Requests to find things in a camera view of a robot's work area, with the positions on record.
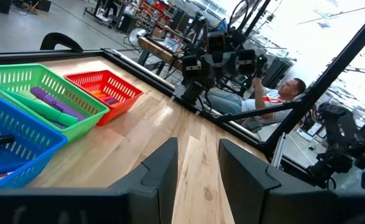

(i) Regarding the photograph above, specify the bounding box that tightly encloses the wooden workbench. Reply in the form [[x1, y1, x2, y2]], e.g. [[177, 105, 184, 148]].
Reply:
[[137, 36, 185, 77]]

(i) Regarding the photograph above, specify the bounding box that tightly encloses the red plastic basket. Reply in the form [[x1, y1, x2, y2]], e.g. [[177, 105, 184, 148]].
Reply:
[[63, 70, 144, 127]]

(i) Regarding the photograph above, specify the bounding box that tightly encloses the blue plastic basket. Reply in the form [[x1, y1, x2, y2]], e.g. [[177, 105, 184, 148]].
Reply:
[[0, 91, 68, 196]]

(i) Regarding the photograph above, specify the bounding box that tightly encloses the black aluminium table frame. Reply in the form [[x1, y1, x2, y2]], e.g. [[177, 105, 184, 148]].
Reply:
[[0, 4, 365, 184]]

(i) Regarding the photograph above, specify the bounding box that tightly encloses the shelf with coloured bins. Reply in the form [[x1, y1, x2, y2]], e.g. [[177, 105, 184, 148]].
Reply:
[[137, 0, 178, 32]]

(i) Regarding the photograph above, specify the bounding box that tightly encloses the black rolling cart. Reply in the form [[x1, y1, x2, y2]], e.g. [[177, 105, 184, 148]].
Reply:
[[83, 0, 130, 29]]

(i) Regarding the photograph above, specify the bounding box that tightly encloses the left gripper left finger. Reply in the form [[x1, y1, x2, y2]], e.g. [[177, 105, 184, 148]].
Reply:
[[0, 137, 179, 224]]

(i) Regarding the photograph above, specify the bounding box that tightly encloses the grey desk fan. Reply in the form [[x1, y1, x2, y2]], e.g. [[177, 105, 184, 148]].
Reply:
[[127, 27, 149, 48]]

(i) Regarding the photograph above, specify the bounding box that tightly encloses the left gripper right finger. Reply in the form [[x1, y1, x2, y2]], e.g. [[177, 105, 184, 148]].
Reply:
[[218, 139, 365, 224]]

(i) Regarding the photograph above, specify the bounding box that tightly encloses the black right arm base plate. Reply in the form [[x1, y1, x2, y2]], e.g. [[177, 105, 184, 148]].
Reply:
[[172, 83, 210, 110]]

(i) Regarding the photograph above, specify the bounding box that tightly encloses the purple highlighter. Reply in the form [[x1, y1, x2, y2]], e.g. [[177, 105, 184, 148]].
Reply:
[[29, 86, 86, 122]]

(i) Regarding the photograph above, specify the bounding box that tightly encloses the black frame handle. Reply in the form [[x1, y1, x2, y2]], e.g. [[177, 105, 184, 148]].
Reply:
[[39, 32, 84, 53]]

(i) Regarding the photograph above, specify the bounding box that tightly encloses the person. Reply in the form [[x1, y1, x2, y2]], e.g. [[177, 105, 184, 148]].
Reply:
[[206, 77, 307, 125]]

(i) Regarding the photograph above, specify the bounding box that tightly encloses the pink highlighter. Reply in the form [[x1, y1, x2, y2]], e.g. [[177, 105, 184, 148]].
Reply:
[[103, 96, 120, 106]]

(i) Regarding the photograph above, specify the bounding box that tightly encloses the green plastic basket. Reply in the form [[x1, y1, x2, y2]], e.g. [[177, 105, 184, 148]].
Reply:
[[0, 63, 110, 144]]

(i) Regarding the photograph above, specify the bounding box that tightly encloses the silver metal frame bracket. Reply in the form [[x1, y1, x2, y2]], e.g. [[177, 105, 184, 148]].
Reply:
[[270, 133, 287, 169]]

